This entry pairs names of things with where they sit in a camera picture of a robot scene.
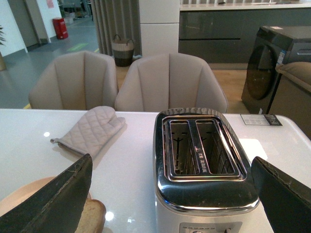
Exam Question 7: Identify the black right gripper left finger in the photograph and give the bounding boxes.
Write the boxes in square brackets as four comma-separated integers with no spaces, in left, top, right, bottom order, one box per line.
[0,154,93,233]

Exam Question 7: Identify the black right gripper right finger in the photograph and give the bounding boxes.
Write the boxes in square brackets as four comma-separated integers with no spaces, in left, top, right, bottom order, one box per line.
[251,157,311,233]

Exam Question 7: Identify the slice of bread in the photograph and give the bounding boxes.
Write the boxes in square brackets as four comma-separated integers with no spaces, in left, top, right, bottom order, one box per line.
[75,199,106,233]

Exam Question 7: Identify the beige round plate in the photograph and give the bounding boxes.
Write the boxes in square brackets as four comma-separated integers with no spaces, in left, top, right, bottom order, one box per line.
[0,176,92,218]

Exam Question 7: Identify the white chrome toaster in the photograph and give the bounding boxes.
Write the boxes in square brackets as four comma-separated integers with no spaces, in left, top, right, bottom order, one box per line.
[153,108,259,233]

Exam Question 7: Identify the grey quilted oven mitt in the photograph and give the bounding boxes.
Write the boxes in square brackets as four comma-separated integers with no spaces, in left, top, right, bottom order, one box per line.
[50,106,126,157]

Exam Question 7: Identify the label card on table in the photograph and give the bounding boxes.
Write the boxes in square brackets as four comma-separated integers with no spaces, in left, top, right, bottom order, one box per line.
[240,114,282,126]

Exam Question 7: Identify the beige cushioned seat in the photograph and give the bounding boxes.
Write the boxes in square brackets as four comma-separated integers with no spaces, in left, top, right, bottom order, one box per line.
[269,62,311,138]

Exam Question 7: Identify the left beige chair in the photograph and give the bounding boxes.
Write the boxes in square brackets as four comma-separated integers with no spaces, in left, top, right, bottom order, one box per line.
[29,51,119,110]

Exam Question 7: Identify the beige chair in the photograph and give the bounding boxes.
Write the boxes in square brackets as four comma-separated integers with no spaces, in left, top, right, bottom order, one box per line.
[115,53,228,113]
[29,51,119,110]

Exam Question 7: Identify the dark washing machine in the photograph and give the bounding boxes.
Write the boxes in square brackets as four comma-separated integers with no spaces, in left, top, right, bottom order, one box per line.
[242,26,311,114]

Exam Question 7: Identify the right beige chair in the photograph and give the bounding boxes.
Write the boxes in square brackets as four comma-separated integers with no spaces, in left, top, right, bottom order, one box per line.
[115,53,228,113]

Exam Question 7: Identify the woven laundry basket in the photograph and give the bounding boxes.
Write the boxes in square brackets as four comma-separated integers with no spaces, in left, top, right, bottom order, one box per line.
[112,34,135,67]

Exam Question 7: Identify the grey kitchen cabinet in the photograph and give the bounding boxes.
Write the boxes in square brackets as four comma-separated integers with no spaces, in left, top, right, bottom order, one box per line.
[178,3,311,64]

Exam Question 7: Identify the red bin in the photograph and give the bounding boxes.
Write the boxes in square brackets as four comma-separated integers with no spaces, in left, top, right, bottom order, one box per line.
[52,17,68,39]

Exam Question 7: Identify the grey curtain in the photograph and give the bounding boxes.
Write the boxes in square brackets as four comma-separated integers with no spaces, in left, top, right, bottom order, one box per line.
[91,0,142,56]

